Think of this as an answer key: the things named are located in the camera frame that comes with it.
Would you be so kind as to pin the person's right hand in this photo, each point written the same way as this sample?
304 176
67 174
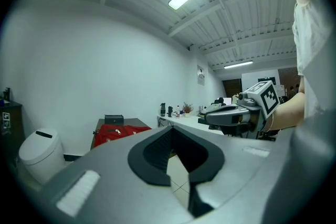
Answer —
253 118

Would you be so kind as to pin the small clear bottle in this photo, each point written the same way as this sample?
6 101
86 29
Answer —
178 111

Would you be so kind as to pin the black white printed tag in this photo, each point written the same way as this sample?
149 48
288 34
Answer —
6 120

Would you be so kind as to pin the dried flower plant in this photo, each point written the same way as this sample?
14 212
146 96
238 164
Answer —
187 108

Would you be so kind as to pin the wall poster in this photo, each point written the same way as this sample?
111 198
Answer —
200 76

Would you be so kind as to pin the red backpack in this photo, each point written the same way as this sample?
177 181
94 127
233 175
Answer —
113 135

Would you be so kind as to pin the dark cabinet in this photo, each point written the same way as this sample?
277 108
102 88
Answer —
14 139

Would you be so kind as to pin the person's right forearm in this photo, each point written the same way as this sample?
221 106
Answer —
286 112

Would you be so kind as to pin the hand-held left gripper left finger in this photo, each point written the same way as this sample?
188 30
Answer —
110 178

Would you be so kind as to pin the black office chair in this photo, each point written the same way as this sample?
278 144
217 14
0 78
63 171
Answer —
221 101

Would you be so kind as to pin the black tumbler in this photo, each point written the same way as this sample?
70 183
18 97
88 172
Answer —
170 111

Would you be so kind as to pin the person's white shirt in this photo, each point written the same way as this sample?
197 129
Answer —
312 47

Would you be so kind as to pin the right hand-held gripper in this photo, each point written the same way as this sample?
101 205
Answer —
269 98

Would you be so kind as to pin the black router with antennas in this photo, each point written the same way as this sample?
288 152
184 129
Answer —
202 111

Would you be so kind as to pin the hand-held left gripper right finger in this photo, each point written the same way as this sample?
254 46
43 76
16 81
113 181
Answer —
236 178

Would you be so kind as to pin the black thermos flask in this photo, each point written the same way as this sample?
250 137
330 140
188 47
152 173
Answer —
163 110

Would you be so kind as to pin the black desk device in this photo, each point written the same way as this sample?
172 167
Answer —
201 121

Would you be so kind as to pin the black box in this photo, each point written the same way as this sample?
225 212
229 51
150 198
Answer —
114 119

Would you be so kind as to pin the white lidded bin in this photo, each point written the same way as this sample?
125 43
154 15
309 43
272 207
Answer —
42 154

